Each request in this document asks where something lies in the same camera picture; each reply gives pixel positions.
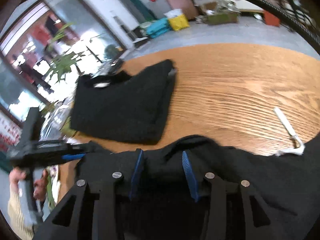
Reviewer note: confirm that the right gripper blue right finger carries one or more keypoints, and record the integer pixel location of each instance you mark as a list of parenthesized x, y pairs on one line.
[(245, 196)]

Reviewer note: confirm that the black garment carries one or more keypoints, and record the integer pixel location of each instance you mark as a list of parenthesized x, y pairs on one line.
[(149, 197), (125, 108)]

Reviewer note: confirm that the left hand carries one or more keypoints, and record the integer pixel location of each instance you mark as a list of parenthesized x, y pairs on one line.
[(40, 185)]

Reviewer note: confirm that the white garment tag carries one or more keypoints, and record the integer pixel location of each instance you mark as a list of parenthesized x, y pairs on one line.
[(293, 135)]

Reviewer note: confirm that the potted green plant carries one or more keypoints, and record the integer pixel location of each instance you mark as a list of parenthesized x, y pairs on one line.
[(61, 63)]

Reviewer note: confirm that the folded black garment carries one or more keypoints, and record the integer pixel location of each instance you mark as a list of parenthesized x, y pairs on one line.
[(125, 108)]

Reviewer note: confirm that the blue storage case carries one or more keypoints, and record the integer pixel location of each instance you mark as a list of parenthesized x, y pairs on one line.
[(158, 28)]

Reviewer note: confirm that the yellow bag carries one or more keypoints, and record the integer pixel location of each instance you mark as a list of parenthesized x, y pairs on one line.
[(179, 22)]

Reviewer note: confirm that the green cardboard box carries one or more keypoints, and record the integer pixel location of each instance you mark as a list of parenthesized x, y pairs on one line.
[(222, 18)]

